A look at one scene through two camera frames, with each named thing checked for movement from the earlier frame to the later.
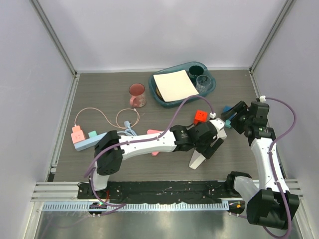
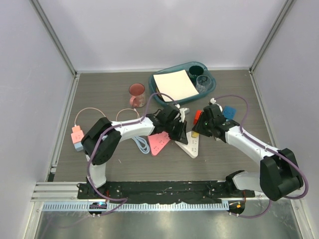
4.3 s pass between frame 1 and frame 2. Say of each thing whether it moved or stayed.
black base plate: stayed
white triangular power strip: moved
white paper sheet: stayed
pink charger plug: stayed
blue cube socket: stayed
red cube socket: stayed
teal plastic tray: stayed
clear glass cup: stayed
